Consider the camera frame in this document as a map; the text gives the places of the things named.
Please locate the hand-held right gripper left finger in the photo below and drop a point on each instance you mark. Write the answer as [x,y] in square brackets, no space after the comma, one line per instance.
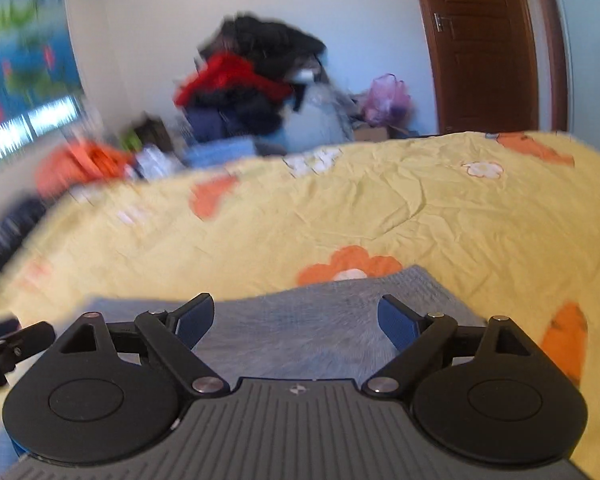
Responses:
[196,317]

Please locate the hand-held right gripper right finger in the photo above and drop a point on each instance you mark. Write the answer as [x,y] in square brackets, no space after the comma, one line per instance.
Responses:
[397,322]

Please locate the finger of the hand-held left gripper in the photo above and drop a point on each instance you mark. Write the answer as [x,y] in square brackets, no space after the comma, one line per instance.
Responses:
[32,337]

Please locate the grey sweater with navy sleeves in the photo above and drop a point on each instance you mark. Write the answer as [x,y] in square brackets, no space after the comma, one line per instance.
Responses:
[300,330]

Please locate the pile of clothes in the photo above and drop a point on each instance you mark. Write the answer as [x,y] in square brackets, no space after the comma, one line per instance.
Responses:
[245,85]

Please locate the dark cloth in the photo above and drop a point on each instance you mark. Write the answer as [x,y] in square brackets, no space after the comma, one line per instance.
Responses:
[10,232]

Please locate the yellow floral blanket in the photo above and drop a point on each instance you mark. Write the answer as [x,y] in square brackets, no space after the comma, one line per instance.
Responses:
[430,215]

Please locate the blue knit cloth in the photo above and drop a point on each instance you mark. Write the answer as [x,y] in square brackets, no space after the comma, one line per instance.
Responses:
[220,152]

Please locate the orange plastic bag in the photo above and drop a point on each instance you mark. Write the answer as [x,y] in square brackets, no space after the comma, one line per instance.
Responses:
[85,165]

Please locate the window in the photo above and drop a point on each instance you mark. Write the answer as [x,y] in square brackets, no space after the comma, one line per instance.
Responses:
[30,125]

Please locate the clear plastic bag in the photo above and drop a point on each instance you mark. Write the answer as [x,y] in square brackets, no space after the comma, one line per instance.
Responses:
[315,120]

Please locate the pink plastic bag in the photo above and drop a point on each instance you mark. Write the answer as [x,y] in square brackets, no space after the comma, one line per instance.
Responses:
[387,102]

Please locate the lotus print window blind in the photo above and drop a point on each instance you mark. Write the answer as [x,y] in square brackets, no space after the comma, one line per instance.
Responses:
[25,50]

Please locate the brown wooden door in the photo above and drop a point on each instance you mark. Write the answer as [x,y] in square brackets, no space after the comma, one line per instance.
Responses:
[485,45]

